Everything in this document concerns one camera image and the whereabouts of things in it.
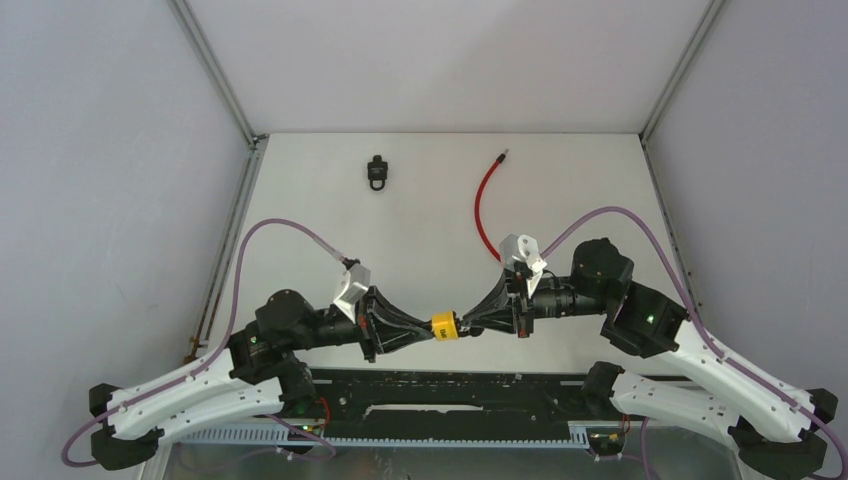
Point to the aluminium frame rail left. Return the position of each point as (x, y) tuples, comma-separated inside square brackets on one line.
[(203, 168)]

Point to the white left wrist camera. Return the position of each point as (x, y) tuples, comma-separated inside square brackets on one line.
[(352, 288)]

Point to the aluminium frame rail right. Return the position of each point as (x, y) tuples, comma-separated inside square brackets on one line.
[(686, 155)]

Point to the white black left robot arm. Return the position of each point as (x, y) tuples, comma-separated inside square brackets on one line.
[(256, 373)]

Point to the black padlock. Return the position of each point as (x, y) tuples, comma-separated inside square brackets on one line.
[(377, 173)]

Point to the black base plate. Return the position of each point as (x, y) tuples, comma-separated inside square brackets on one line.
[(385, 408)]

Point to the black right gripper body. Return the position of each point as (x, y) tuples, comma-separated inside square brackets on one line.
[(517, 289)]

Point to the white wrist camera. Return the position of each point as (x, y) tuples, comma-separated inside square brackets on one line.
[(520, 255), (352, 288)]

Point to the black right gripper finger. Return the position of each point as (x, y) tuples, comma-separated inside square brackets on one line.
[(493, 302), (498, 323)]

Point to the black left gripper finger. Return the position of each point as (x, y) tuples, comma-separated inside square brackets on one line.
[(391, 339), (389, 314)]

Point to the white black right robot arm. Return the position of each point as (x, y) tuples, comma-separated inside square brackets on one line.
[(771, 426)]

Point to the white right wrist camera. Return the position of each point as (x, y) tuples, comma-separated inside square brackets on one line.
[(520, 255)]

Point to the yellow padlock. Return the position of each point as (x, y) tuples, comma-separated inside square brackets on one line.
[(445, 326)]

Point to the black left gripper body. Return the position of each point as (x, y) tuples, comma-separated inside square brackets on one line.
[(365, 329)]

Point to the aluminium frame rail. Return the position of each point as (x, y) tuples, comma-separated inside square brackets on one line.
[(203, 168), (686, 155)]

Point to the red cable lock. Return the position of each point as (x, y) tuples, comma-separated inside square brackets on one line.
[(479, 195)]

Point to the key bunch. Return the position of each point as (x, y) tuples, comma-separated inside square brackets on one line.
[(465, 330)]

